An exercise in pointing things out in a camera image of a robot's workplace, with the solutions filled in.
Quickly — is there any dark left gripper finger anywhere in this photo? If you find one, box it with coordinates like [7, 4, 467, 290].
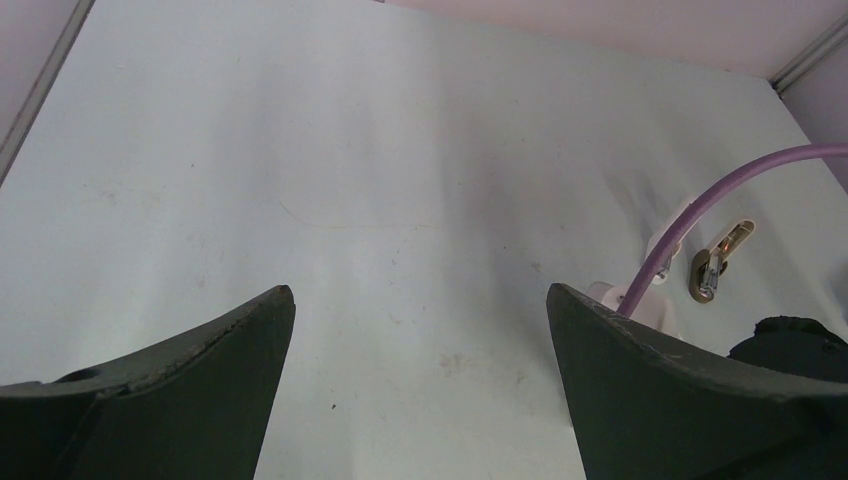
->
[1, 286, 296, 479]

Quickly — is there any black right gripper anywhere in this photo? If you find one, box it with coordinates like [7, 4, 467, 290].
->
[546, 284, 847, 479]

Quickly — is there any small beige brown stapler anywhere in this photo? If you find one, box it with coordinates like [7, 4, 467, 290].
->
[688, 218, 756, 304]

